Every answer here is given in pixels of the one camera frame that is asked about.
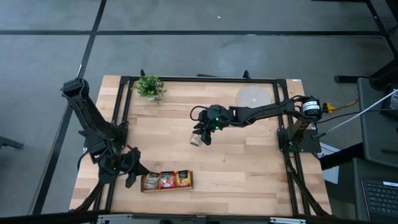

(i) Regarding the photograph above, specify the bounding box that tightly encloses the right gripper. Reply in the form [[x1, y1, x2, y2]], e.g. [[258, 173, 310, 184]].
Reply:
[[192, 105, 233, 147]]

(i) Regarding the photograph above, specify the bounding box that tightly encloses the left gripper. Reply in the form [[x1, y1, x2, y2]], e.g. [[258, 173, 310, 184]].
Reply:
[[119, 147, 153, 189]]

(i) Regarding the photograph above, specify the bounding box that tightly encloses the wooden tea organizer box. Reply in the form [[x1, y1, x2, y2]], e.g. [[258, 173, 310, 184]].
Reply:
[[140, 170, 194, 193]]

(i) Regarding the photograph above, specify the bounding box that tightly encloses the green potted plant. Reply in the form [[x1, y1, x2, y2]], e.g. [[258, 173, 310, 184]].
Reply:
[[132, 73, 168, 104]]

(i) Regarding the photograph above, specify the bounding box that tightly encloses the black floor stand foot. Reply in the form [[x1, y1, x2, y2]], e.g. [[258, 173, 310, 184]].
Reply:
[[0, 136, 25, 150]]

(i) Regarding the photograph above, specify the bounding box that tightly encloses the white paper sheet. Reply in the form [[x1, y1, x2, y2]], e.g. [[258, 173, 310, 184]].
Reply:
[[319, 142, 340, 185]]

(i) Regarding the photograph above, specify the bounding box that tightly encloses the black slanted bar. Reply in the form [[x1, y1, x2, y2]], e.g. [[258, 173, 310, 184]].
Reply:
[[318, 142, 364, 171]]

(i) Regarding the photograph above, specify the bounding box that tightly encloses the dark grey desk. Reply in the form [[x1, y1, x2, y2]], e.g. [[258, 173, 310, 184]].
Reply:
[[338, 157, 398, 223]]

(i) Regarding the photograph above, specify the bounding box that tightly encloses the grey side table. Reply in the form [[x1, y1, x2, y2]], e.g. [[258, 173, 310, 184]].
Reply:
[[356, 77, 398, 169]]

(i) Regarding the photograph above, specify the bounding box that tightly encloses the black labelled device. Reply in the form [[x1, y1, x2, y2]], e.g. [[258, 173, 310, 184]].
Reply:
[[381, 82, 398, 121]]

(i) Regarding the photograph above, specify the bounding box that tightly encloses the black chair base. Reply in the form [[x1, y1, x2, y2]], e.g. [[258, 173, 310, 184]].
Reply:
[[334, 58, 398, 93]]

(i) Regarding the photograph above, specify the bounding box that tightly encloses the black laptop keyboard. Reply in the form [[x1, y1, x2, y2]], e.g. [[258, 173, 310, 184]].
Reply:
[[361, 179, 398, 223]]

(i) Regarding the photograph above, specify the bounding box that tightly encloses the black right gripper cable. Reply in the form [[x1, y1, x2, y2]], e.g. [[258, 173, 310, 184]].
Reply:
[[190, 105, 213, 122]]

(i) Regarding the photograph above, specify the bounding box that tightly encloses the silver bracket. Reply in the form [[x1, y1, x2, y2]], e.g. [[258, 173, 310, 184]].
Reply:
[[96, 213, 135, 224], [269, 217, 307, 224]]

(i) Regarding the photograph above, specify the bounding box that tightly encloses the black metal table frame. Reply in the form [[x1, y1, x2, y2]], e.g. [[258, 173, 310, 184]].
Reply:
[[70, 75, 332, 217]]

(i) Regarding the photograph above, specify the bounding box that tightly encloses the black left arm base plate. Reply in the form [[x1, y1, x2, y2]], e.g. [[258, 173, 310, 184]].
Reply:
[[83, 125, 127, 149]]

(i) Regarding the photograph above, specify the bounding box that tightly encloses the round woven rope coaster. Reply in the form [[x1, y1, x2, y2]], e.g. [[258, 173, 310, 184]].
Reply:
[[236, 85, 272, 109]]

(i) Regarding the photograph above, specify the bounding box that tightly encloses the black bottom rail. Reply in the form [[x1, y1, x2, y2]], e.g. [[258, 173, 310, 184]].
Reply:
[[0, 210, 398, 224]]

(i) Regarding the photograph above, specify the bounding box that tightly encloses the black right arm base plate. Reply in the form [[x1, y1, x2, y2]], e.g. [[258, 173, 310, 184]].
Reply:
[[277, 127, 322, 154]]

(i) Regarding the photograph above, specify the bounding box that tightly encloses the yellow plug with orange cable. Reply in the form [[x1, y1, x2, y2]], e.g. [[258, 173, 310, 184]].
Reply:
[[323, 98, 360, 113]]

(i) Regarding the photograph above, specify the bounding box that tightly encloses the black power cable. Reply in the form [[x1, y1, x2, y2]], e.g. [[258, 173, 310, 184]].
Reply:
[[313, 108, 389, 125]]

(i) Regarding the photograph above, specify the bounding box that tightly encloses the white cable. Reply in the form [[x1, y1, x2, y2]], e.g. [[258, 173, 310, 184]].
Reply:
[[312, 88, 398, 139]]

